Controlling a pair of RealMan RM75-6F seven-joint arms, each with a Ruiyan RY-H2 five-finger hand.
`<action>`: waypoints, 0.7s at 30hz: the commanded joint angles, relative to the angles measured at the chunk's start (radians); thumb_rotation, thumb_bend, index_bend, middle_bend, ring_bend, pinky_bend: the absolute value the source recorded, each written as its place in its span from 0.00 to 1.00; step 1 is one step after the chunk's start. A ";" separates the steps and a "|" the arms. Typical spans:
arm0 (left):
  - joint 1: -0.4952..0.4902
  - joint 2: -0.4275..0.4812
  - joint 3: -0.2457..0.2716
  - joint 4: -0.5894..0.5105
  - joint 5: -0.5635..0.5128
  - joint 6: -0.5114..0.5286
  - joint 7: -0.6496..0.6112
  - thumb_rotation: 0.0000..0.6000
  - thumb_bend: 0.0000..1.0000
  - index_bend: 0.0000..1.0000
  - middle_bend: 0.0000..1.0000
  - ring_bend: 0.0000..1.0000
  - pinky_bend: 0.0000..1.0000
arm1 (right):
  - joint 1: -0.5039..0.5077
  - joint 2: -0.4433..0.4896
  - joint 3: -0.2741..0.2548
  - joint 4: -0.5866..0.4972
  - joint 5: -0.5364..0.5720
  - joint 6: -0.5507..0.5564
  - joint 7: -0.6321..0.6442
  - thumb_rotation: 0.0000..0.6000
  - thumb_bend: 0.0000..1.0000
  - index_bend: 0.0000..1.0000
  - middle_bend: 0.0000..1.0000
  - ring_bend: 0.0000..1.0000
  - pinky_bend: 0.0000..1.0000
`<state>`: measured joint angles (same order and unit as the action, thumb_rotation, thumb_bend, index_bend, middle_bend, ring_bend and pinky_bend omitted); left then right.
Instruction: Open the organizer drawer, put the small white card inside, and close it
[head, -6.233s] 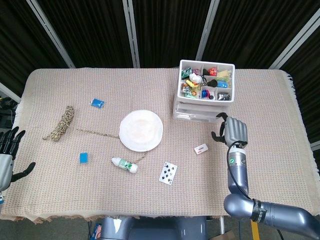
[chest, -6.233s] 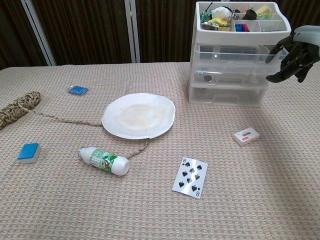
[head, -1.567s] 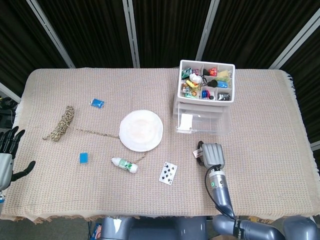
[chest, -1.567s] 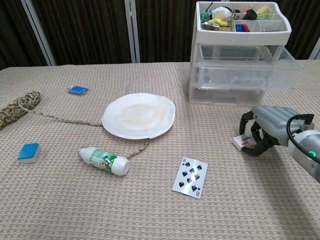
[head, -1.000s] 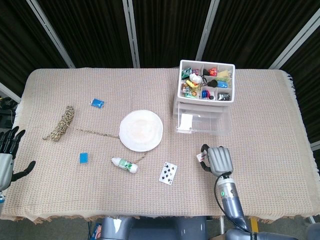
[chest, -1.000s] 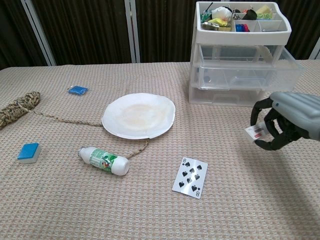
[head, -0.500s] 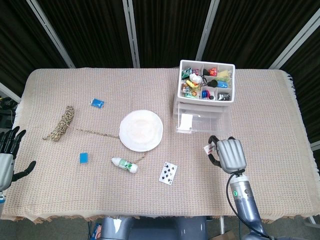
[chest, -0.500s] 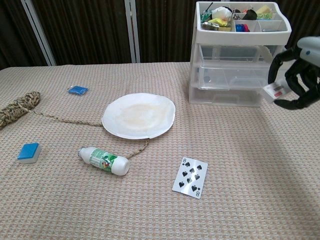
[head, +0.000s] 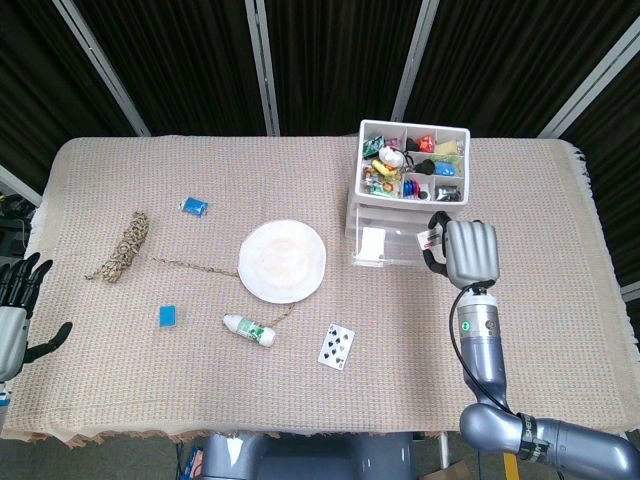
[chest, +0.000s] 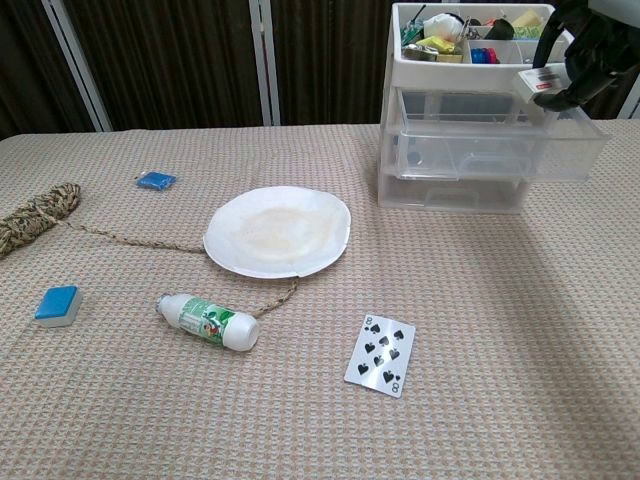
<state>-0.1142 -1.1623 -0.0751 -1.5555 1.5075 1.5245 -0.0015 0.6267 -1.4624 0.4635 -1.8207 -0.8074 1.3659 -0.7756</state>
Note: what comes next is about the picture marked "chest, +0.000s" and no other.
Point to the blue red plastic rings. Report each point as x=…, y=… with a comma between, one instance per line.
x=482, y=56

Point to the white bottle green label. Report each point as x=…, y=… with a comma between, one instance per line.
x=240, y=332

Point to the shiny foil wrapped item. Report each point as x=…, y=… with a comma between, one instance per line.
x=420, y=52

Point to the beige woven tablecloth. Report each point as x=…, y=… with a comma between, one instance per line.
x=300, y=425

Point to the black pleated curtain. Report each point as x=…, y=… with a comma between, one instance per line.
x=175, y=60

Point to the silver binder clips bunch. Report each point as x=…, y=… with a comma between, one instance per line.
x=472, y=29

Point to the white plastic drawer unit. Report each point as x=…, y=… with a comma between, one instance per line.
x=450, y=75

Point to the black grey right robot hand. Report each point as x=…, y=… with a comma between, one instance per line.
x=600, y=45

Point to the green patterned packet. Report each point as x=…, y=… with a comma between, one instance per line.
x=527, y=32

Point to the white metal frame post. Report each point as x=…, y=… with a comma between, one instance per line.
x=631, y=97
x=75, y=65
x=265, y=65

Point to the yellow sponge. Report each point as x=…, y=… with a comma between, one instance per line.
x=527, y=17

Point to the blue white mahjong tile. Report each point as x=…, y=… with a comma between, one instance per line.
x=56, y=302

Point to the white paper plate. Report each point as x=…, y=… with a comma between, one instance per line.
x=275, y=235

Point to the eight of spades card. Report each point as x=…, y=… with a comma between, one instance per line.
x=380, y=357

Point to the small white box red label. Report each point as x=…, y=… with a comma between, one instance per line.
x=537, y=80

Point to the blue plastic packet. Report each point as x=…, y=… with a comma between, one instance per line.
x=155, y=180

